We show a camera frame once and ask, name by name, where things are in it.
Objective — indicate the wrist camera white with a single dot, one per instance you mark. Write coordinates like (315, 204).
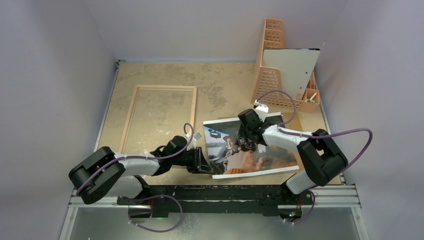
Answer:
(194, 137)
(262, 109)

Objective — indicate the brown cardboard backing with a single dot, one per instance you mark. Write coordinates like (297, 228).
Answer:
(295, 124)

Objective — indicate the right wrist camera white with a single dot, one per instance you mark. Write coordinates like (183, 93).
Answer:
(262, 109)

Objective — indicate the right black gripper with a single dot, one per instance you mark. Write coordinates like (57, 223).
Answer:
(244, 138)

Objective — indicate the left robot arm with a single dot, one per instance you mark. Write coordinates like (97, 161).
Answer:
(107, 174)

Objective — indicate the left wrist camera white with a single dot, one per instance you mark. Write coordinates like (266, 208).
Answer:
(194, 137)

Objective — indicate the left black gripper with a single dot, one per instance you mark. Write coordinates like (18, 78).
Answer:
(203, 166)

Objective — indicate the printed photo of driver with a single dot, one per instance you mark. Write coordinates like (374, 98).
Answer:
(229, 161)

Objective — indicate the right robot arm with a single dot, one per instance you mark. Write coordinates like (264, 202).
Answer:
(321, 157)

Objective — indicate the white wooden picture frame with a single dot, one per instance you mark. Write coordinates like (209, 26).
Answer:
(132, 105)

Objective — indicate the white board sheet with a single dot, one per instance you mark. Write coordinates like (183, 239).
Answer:
(295, 66)

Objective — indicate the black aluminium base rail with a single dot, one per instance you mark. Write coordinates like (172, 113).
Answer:
(267, 200)

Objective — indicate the white marker pen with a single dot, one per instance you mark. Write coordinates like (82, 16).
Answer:
(311, 99)

